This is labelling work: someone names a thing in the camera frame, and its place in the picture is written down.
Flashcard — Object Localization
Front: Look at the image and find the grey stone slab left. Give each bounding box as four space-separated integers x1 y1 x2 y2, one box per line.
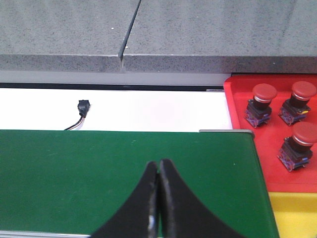
0 0 140 72

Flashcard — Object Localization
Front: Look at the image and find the yellow plastic tray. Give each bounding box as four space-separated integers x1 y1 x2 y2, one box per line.
269 192 317 238

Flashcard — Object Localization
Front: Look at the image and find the grey stone slab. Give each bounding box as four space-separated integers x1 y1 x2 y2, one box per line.
123 0 317 73
0 0 140 72

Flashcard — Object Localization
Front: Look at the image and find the red push button front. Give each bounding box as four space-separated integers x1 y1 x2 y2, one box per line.
278 81 317 126

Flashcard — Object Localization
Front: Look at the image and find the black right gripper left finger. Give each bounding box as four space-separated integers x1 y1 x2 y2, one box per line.
90 161 159 238

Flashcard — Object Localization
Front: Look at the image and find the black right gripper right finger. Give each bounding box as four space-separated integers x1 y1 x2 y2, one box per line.
159 159 243 238

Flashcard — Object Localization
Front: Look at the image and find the red plastic tray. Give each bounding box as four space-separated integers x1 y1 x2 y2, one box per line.
224 74 317 193

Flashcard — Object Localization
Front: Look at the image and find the red mushroom push button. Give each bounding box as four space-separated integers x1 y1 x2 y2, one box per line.
245 83 277 128

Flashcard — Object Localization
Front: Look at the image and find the grey stone slab right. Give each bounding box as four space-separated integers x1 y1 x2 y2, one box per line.
123 0 317 73

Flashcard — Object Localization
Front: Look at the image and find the green conveyor belt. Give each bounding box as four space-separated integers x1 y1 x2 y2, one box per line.
0 129 280 238

